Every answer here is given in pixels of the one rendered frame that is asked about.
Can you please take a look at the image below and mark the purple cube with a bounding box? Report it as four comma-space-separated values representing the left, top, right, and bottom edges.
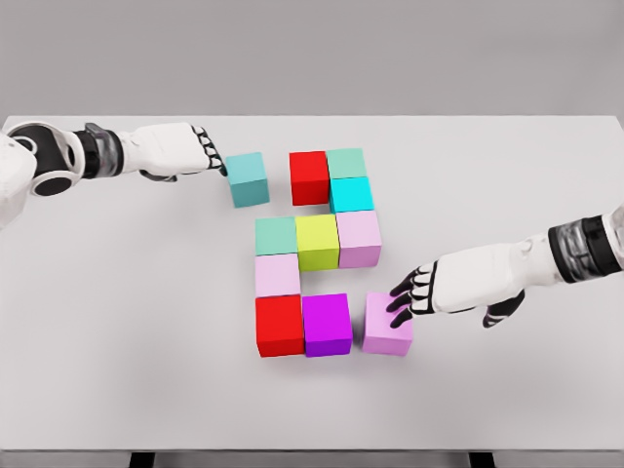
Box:
301, 292, 354, 359

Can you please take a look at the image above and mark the cyan cube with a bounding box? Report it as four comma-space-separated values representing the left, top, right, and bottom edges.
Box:
329, 175, 374, 215

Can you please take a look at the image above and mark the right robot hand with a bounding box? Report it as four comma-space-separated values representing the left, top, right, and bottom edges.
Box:
386, 247, 527, 330

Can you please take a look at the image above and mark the yellow cube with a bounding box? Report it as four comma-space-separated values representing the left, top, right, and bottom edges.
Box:
294, 213, 340, 272

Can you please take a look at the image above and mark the light pink cube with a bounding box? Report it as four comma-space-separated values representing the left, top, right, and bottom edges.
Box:
335, 210, 382, 269
253, 253, 302, 298

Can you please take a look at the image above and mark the mint green cube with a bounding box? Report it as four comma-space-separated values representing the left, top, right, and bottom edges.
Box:
254, 216, 299, 256
325, 147, 369, 180

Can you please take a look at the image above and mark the teal cube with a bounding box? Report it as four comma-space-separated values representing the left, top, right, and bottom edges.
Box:
224, 151, 271, 209

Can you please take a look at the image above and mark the orchid pink cube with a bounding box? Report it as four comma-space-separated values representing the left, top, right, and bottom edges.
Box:
362, 291, 414, 358

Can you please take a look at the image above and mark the red cube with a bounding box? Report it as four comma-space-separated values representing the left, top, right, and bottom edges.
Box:
254, 294, 306, 359
289, 150, 332, 207

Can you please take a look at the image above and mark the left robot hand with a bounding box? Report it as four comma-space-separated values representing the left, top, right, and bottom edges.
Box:
132, 122, 228, 183

